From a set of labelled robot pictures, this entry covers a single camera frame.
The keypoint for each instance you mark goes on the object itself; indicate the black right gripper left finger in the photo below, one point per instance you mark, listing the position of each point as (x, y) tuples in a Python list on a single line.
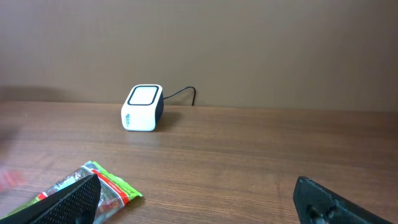
[(75, 204)]

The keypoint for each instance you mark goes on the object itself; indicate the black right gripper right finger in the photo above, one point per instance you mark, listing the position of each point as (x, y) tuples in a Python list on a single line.
[(315, 203)]

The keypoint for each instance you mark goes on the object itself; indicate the green snack bag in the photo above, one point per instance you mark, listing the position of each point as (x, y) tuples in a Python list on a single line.
[(115, 192)]

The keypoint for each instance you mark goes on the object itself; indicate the red tissue pack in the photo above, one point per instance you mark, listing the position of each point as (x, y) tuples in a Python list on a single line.
[(10, 179)]

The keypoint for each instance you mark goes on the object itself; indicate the white barcode scanner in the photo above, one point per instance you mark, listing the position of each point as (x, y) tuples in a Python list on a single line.
[(142, 108)]

